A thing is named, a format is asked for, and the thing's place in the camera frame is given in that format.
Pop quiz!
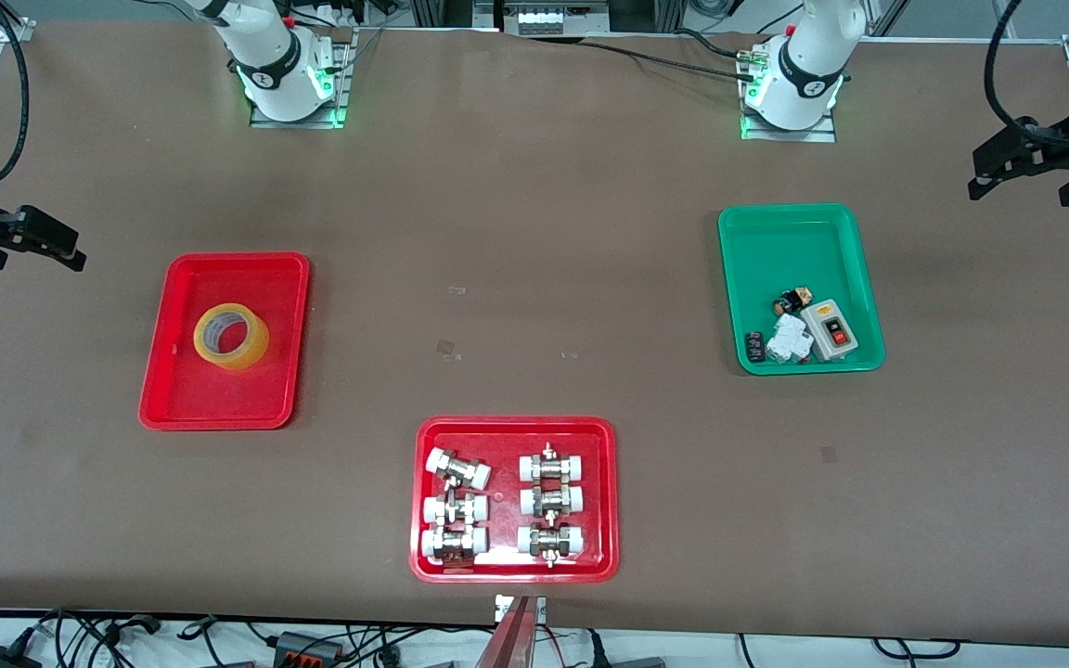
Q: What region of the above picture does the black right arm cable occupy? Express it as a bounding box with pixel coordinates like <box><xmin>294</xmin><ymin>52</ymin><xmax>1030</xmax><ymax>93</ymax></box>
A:
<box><xmin>0</xmin><ymin>0</ymin><xmax>32</xmax><ymax>186</ymax></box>

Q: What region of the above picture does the red metal bar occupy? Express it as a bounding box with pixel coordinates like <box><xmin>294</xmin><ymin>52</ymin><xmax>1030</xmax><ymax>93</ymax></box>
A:
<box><xmin>474</xmin><ymin>596</ymin><xmax>540</xmax><ymax>668</ymax></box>

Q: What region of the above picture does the white-capped metal pipe fitting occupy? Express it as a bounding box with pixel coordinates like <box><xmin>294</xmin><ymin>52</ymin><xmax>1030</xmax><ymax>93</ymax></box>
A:
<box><xmin>419</xmin><ymin>525</ymin><xmax>489</xmax><ymax>567</ymax></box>
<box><xmin>519</xmin><ymin>443</ymin><xmax>586</xmax><ymax>483</ymax></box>
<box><xmin>421</xmin><ymin>492</ymin><xmax>490</xmax><ymax>526</ymax></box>
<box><xmin>426</xmin><ymin>447</ymin><xmax>492</xmax><ymax>491</ymax></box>
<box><xmin>516</xmin><ymin>522</ymin><xmax>586</xmax><ymax>569</ymax></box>
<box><xmin>520</xmin><ymin>482</ymin><xmax>585</xmax><ymax>519</ymax></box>

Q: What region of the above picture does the aluminium frame structure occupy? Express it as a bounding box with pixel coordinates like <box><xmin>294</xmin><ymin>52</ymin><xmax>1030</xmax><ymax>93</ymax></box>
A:
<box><xmin>409</xmin><ymin>0</ymin><xmax>684</xmax><ymax>36</ymax></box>

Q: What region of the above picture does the green plastic tray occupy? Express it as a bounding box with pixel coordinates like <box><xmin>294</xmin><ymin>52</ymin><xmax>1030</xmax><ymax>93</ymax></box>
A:
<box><xmin>716</xmin><ymin>203</ymin><xmax>887</xmax><ymax>378</ymax></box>

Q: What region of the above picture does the white terminal block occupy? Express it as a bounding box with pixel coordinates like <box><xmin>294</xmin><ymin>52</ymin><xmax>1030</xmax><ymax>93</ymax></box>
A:
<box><xmin>518</xmin><ymin>7</ymin><xmax>584</xmax><ymax>36</ymax></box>

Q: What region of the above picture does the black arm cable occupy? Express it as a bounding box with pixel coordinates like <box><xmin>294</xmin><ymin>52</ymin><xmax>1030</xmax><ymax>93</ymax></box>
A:
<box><xmin>0</xmin><ymin>0</ymin><xmax>32</xmax><ymax>186</ymax></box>
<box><xmin>984</xmin><ymin>0</ymin><xmax>1069</xmax><ymax>148</ymax></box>

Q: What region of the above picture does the grey box with orange clips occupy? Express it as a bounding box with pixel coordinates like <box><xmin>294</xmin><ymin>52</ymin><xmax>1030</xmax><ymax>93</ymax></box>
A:
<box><xmin>273</xmin><ymin>631</ymin><xmax>342</xmax><ymax>665</ymax></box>

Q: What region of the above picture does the grey push-button switch box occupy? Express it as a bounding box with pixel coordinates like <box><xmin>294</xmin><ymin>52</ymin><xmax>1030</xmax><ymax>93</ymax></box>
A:
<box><xmin>799</xmin><ymin>300</ymin><xmax>860</xmax><ymax>363</ymax></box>

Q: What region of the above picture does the thin black table cable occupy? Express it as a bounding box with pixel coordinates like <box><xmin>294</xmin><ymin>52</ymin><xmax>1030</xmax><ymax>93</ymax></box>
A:
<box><xmin>579</xmin><ymin>28</ymin><xmax>769</xmax><ymax>83</ymax></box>

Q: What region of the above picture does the white plastic connector block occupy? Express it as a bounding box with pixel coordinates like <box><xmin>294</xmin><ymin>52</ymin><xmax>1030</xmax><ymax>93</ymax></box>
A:
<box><xmin>765</xmin><ymin>314</ymin><xmax>816</xmax><ymax>366</ymax></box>

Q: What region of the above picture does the yellow tape roll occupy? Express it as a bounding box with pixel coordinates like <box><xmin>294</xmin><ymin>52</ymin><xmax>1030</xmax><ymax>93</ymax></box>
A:
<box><xmin>193</xmin><ymin>302</ymin><xmax>270</xmax><ymax>371</ymax></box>

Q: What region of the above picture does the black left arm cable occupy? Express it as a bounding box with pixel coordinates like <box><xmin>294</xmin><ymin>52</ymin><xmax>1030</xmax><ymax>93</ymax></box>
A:
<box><xmin>984</xmin><ymin>0</ymin><xmax>1069</xmax><ymax>148</ymax></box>

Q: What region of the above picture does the small silver metal bracket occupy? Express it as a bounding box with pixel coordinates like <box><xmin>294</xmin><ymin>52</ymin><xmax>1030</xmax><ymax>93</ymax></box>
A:
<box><xmin>495</xmin><ymin>594</ymin><xmax>547</xmax><ymax>624</ymax></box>

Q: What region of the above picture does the red plastic tray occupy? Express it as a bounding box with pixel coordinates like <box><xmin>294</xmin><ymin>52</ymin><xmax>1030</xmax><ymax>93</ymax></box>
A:
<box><xmin>409</xmin><ymin>416</ymin><xmax>620</xmax><ymax>585</ymax></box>
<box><xmin>137</xmin><ymin>252</ymin><xmax>311</xmax><ymax>432</ymax></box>

